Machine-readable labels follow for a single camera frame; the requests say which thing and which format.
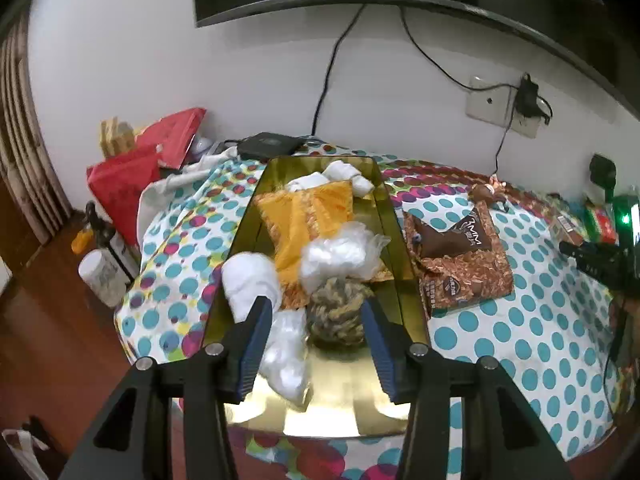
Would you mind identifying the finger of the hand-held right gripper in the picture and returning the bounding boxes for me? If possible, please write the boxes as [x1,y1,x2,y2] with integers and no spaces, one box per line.
[558,240,640,292]

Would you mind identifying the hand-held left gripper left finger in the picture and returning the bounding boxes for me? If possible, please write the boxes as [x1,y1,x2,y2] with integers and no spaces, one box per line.
[60,295,275,480]

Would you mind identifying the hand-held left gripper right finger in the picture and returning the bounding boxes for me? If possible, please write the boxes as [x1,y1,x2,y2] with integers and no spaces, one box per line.
[360,297,573,480]

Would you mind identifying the clear plastic bag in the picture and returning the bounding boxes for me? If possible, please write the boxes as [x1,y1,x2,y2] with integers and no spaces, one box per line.
[260,307,312,409]
[299,222,392,297]

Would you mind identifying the braided rope ball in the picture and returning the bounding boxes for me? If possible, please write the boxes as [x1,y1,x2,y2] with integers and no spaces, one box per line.
[305,280,372,349]

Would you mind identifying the white sock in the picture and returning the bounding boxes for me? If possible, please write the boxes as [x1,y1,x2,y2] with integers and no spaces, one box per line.
[221,252,284,324]
[286,159,377,197]

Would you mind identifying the gold metal tray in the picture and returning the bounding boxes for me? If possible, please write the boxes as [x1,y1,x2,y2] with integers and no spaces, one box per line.
[202,155,431,439]

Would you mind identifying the brown snack bag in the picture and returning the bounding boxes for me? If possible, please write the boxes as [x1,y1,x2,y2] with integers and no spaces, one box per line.
[402,205,516,319]

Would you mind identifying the yellow snack bag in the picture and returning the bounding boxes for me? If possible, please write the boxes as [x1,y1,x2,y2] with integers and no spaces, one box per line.
[252,180,394,311]

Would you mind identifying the green and red medicine box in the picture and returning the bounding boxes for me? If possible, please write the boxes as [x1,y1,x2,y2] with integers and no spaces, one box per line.
[582,200,619,244]

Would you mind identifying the maroon carton box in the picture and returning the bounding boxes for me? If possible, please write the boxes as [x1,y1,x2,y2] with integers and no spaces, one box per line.
[549,214,589,246]

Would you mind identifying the polka dot tablecloth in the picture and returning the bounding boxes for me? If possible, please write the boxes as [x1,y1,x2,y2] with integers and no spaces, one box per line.
[114,140,636,480]

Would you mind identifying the small figurine toy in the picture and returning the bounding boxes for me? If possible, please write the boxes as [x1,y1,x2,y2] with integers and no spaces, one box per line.
[470,182,512,214]

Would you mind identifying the black power adapter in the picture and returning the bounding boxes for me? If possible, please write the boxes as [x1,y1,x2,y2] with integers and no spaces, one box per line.
[515,74,540,119]

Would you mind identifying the white plastic jar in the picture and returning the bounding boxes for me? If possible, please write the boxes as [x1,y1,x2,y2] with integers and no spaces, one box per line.
[78,250,129,309]

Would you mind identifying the black bottle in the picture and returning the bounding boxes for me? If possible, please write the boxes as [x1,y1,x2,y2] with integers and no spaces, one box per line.
[85,202,142,281]

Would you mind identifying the red paper bag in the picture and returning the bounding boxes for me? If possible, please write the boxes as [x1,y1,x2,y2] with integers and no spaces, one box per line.
[132,107,207,171]
[86,152,164,247]

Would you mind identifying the black set-top box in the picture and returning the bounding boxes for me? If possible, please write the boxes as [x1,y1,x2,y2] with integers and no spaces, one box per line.
[236,131,306,159]

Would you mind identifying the tan striped packets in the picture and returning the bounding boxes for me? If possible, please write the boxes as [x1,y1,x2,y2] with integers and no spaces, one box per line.
[99,117,137,159]

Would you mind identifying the striped curtain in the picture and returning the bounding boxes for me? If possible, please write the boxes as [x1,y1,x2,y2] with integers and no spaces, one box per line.
[0,15,72,262]

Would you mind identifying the beige wall socket plate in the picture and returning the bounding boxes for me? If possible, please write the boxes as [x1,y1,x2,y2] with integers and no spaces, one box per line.
[509,94,544,139]

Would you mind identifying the black adapter cable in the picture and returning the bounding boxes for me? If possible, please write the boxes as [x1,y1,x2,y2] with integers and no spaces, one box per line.
[493,124,512,177]

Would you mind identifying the beige wall switch plate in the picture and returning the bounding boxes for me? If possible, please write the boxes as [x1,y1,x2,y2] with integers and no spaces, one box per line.
[465,76,517,122]

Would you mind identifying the black power cable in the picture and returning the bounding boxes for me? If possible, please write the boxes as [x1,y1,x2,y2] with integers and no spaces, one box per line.
[399,7,473,88]

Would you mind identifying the black television cable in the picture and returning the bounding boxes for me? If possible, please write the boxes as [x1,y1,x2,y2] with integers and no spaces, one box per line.
[311,4,367,139]

